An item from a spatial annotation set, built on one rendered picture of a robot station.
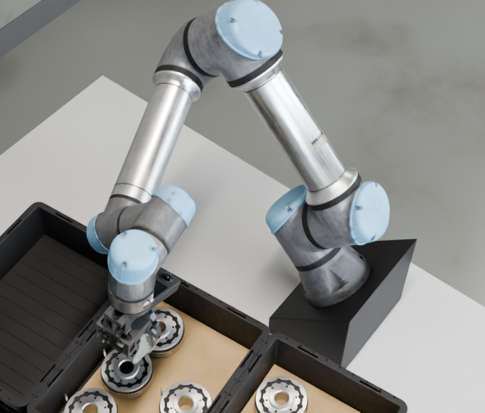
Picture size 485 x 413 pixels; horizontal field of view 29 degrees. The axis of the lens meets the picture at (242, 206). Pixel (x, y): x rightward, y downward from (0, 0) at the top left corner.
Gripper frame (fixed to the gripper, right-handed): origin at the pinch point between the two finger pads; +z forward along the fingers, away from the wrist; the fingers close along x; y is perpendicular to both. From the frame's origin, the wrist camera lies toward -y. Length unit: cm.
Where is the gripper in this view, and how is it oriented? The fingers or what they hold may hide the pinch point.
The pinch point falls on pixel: (135, 339)
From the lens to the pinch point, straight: 177.9
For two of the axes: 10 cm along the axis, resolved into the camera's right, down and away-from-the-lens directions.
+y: -5.4, 6.6, -5.2
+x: 8.3, 5.1, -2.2
